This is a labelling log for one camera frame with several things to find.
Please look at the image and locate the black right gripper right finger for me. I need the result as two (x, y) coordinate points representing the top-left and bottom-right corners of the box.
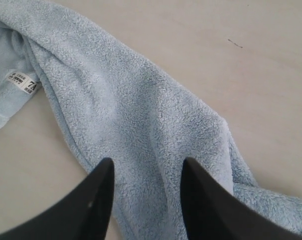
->
(181, 157), (302, 240)

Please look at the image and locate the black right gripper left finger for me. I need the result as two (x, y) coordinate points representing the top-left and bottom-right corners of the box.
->
(0, 158), (115, 240)

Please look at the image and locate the light blue terry towel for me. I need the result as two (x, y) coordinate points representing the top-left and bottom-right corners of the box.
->
(0, 0), (302, 240)

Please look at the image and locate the white care label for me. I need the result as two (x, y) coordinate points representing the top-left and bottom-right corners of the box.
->
(6, 71), (41, 95)

